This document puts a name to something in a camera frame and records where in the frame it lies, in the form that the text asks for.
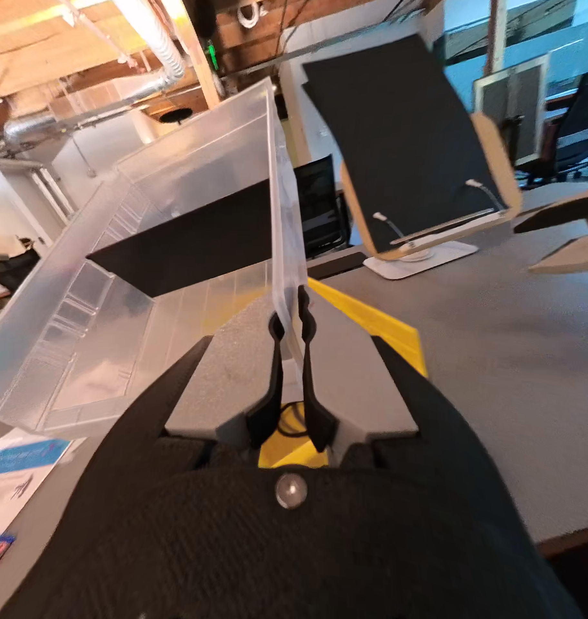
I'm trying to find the black flat sheet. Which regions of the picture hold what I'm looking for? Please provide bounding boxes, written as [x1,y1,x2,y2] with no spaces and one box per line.
[85,181,276,299]

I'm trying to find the framed grey panel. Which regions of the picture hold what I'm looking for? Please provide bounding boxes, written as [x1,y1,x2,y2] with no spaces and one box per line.
[472,52,552,168]

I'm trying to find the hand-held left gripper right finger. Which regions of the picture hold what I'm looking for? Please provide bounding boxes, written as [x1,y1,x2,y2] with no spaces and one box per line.
[296,284,419,454]

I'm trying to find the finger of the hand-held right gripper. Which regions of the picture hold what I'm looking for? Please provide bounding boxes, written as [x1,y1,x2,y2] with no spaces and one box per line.
[513,185,588,236]
[527,231,588,275]

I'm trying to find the black usb-c cable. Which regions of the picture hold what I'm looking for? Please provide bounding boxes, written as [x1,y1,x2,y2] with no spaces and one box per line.
[277,404,310,437]

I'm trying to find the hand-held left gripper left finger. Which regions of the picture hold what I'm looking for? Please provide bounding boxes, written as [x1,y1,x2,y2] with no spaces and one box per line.
[164,309,287,449]

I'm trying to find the yellow plastic bin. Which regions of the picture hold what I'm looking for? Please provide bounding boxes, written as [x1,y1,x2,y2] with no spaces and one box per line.
[258,277,429,470]

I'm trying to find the silver air duct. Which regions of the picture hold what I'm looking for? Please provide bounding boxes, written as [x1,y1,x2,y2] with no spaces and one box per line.
[0,0,188,156]

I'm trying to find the black office chair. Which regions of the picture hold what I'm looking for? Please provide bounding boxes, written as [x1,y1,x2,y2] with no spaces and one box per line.
[293,154,354,260]
[516,70,588,187]

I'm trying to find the wooden book stand black board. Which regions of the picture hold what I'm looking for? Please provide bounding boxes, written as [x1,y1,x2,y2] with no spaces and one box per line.
[301,34,523,280]

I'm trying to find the clear plastic bin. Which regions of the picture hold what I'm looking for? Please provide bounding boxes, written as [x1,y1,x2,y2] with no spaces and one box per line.
[0,77,310,438]

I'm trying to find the printed paper sheets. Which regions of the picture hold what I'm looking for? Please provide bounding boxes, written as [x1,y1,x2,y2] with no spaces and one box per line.
[0,432,78,579]

